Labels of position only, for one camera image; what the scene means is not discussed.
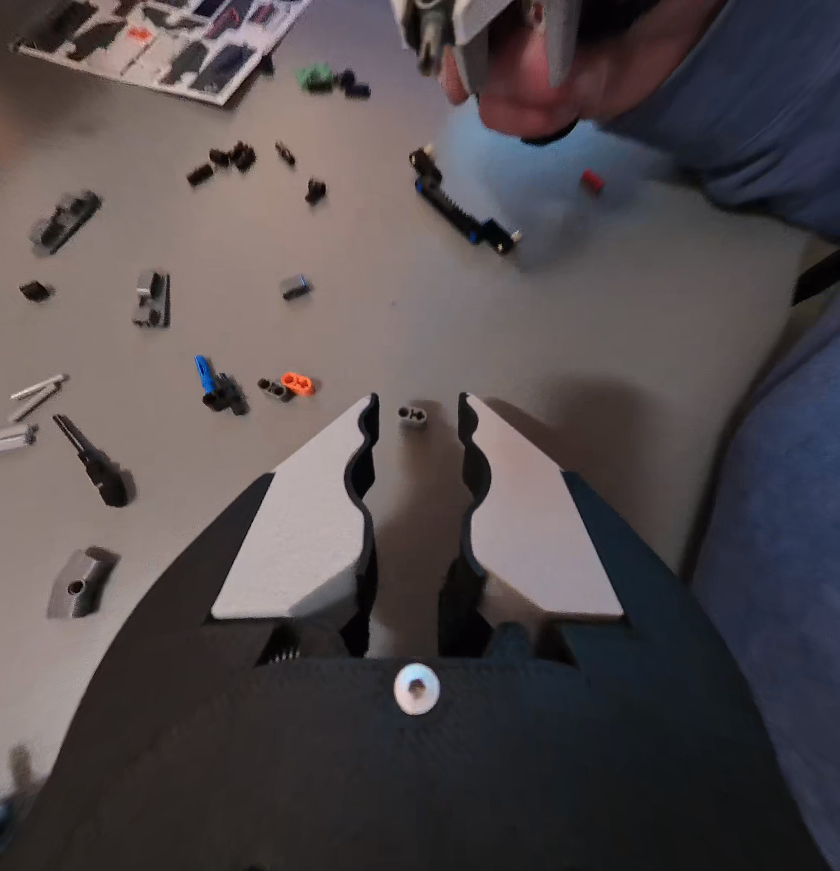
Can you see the thin light grey lego axle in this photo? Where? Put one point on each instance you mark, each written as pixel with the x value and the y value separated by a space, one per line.
pixel 32 406
pixel 38 386

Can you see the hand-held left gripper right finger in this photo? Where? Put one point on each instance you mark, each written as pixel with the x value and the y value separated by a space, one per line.
pixel 535 544

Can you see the grey curved lego panel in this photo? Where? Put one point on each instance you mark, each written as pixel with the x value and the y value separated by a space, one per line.
pixel 79 582

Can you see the green lego piece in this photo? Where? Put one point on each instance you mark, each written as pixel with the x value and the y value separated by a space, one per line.
pixel 316 77

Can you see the grey slope lego brick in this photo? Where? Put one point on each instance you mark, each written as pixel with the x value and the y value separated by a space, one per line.
pixel 297 287

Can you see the light grey two-hole liftarm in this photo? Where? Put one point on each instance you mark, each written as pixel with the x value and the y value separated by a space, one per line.
pixel 413 415

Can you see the black lego beam assembly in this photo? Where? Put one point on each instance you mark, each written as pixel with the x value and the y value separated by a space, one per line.
pixel 460 204

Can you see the small black lego bush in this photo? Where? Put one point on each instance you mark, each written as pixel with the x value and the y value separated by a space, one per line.
pixel 35 290

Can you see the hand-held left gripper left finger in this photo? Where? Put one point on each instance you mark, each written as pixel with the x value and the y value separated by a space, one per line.
pixel 297 544

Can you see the black chair armrest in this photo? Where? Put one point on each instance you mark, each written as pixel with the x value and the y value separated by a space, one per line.
pixel 825 272

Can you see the dark grey two-hole liftarm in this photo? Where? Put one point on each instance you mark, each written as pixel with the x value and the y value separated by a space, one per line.
pixel 275 390

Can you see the lego sticker sheet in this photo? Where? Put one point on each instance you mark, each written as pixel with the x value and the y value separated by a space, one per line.
pixel 154 41

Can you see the long dark grey plate assembly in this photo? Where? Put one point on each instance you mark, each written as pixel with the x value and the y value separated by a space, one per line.
pixel 66 221

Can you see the orange two-hole liftarm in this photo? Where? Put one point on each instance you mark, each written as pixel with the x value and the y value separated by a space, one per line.
pixel 298 383

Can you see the red lego piece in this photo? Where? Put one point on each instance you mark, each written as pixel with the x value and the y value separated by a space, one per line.
pixel 591 182

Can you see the person's right forearm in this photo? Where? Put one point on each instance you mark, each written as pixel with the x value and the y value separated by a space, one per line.
pixel 746 102

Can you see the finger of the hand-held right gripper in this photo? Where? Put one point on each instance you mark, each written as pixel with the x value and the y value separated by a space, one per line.
pixel 413 34

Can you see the black lego axle assembly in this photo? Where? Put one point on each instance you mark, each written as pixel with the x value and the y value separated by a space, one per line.
pixel 96 463

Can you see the thin black lego pin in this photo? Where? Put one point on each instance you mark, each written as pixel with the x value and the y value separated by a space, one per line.
pixel 285 153

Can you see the black connector with blue pin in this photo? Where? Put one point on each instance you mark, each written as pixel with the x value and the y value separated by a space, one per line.
pixel 219 391

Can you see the black lego connector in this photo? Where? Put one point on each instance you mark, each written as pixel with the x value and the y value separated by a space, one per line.
pixel 352 83

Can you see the dark grey lego plate assembly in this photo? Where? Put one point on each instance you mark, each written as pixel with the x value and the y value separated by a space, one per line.
pixel 152 299

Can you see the person's right hand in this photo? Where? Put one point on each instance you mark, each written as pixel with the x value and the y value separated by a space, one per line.
pixel 529 95

